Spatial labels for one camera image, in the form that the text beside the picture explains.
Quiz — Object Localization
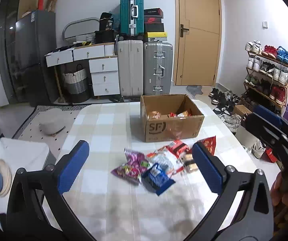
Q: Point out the purple snack bag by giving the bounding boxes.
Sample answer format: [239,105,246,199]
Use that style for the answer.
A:
[111,149,152,186]

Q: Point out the orange noodle snack bag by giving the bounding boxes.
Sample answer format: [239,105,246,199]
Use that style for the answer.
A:
[167,110,192,118]

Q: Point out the tall dark cabinet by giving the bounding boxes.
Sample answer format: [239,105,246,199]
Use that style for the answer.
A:
[0,0,40,105]

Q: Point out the SF cardboard box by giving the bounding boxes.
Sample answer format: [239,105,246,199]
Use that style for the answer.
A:
[140,94,204,143]

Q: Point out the white red snack bag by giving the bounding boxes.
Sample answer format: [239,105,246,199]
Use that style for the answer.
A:
[146,147,184,177]

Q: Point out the wooden door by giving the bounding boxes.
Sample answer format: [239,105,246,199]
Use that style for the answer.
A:
[173,0,222,86]

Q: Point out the small red snack packet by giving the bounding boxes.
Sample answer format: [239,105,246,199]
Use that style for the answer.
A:
[166,140,189,158]

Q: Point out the door mat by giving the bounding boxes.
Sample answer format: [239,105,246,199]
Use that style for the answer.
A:
[186,85,203,97]

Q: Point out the white drawer desk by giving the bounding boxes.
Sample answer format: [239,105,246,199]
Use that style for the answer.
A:
[45,42,120,97]

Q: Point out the red triangular chip bag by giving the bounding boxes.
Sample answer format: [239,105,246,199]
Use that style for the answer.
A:
[197,136,216,156]

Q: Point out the black bag on desk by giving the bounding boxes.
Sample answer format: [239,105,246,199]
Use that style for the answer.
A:
[95,12,115,44]

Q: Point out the shoe rack with shoes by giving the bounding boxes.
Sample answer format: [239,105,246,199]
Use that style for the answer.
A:
[242,40,288,115]

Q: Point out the teal suitcase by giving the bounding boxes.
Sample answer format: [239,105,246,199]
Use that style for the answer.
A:
[119,0,145,37]

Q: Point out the person's right hand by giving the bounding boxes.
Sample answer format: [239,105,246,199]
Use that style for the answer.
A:
[270,172,288,229]

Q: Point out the silver suitcase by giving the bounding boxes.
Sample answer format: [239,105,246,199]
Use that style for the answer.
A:
[143,41,173,95]

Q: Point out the blue cookie packet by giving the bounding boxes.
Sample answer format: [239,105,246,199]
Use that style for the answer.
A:
[142,163,175,196]

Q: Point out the meat floss bread packet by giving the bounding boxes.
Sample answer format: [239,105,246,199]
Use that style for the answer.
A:
[147,111,161,119]

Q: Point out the white suitcase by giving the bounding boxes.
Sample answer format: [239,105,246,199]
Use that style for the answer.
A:
[117,40,144,97]

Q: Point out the woven laundry basket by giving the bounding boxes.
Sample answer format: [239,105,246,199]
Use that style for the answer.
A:
[62,63,90,103]

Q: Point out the checkered tablecloth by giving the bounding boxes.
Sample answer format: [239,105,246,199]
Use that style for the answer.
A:
[40,99,258,241]

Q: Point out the dark refrigerator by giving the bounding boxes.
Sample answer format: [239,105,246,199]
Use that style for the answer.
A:
[15,10,59,107]

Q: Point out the grey floor cushion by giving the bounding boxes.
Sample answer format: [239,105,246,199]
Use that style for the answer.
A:
[39,117,65,135]

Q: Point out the beige cracker packet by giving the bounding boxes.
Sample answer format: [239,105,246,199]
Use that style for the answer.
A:
[180,153,198,173]

